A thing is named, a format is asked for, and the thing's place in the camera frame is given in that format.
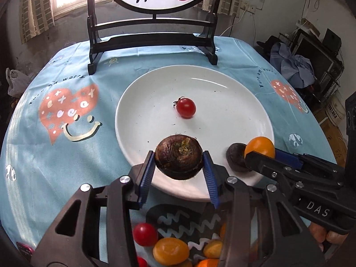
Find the small orange tomato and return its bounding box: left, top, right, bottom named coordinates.
left=244, top=136, right=276, bottom=158

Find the small yellow-green tomato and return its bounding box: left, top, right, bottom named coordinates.
left=203, top=240, right=223, bottom=259

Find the dark brown water chestnut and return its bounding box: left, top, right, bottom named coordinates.
left=154, top=134, right=203, bottom=180

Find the right hand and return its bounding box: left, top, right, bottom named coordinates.
left=308, top=223, right=348, bottom=251

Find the orange-yellow tomato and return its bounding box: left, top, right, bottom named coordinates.
left=220, top=223, right=226, bottom=241

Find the white bucket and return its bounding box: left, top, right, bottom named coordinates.
left=325, top=90, right=346, bottom=126

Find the large orange mandarin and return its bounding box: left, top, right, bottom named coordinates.
left=196, top=259, right=219, bottom=267

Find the yellow spotted tomato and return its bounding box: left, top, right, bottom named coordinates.
left=153, top=237, right=190, bottom=266

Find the smartphone in red case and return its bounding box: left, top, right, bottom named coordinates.
left=16, top=242, right=34, bottom=262

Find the blue clothes pile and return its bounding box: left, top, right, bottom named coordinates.
left=270, top=42, right=316, bottom=89

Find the white oval plate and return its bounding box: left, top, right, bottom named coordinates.
left=114, top=65, right=276, bottom=203

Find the black monitor and shelf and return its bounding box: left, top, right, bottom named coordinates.
left=290, top=28, right=344, bottom=104

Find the light blue patterned tablecloth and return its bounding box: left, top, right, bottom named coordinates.
left=1, top=37, right=335, bottom=249

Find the red cherry tomato with stem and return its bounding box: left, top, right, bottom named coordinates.
left=173, top=97, right=196, bottom=119

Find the white plastic bag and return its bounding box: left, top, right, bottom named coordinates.
left=5, top=68, right=31, bottom=98

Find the left checkered curtain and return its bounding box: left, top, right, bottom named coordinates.
left=19, top=0, right=55, bottom=44

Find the white wall socket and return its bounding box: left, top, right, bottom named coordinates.
left=240, top=1, right=256, bottom=14

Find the white cable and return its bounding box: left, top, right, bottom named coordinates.
left=219, top=0, right=273, bottom=38

